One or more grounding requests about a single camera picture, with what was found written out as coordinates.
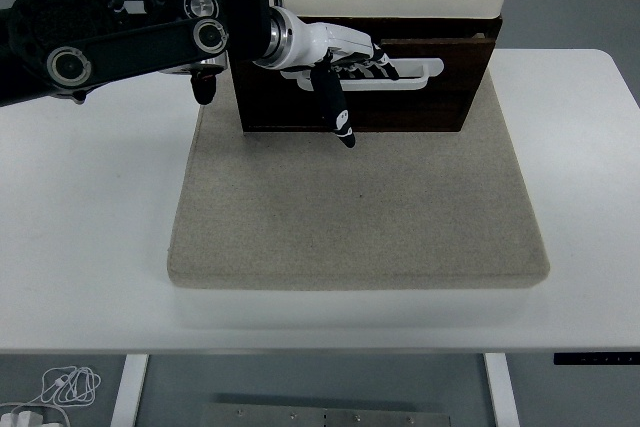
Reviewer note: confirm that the dark wooden drawer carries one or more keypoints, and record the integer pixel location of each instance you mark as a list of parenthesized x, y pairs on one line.
[(425, 107)]

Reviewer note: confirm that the white table leg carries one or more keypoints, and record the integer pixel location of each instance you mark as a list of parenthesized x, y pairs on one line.
[(129, 392), (500, 392)]

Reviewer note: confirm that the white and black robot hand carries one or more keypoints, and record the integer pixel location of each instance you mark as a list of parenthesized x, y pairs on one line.
[(320, 42)]

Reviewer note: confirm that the black table control panel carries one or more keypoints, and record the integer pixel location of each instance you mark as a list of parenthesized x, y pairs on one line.
[(595, 359)]

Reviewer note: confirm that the grey fabric mat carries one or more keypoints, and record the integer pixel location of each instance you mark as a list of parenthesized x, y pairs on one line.
[(350, 207)]

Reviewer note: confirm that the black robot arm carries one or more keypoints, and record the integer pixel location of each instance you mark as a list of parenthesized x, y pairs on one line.
[(125, 47)]

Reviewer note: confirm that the dark wooden drawer case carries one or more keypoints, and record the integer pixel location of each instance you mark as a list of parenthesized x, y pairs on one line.
[(450, 26)]

